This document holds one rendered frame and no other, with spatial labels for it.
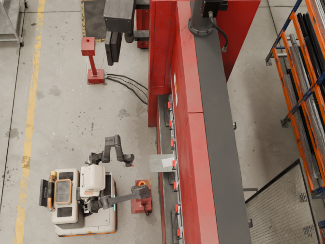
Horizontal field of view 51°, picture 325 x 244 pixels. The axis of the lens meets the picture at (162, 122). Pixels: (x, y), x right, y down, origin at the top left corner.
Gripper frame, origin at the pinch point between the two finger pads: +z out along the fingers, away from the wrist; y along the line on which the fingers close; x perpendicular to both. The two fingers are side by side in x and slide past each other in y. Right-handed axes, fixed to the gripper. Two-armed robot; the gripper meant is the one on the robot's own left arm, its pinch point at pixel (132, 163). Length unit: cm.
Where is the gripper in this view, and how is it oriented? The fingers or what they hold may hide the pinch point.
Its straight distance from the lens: 339.6
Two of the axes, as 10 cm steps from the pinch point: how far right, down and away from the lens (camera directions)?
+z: 4.1, 3.6, 8.4
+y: -0.8, -9.0, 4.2
